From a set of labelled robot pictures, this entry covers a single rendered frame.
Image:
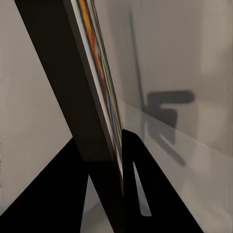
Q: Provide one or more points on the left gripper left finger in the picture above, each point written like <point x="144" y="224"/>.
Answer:
<point x="53" y="202"/>

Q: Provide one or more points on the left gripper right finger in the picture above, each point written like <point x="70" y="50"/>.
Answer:
<point x="169" y="213"/>

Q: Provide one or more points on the poster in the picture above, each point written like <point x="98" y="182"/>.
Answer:
<point x="67" y="37"/>

